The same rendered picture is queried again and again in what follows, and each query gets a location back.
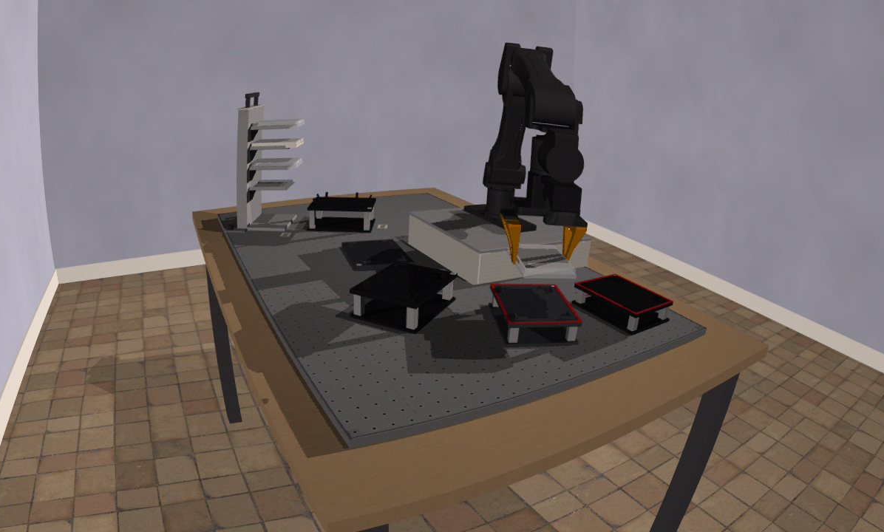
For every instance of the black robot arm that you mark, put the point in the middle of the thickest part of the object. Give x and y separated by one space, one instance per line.
529 85

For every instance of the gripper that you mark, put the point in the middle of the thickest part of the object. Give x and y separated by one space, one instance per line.
571 235

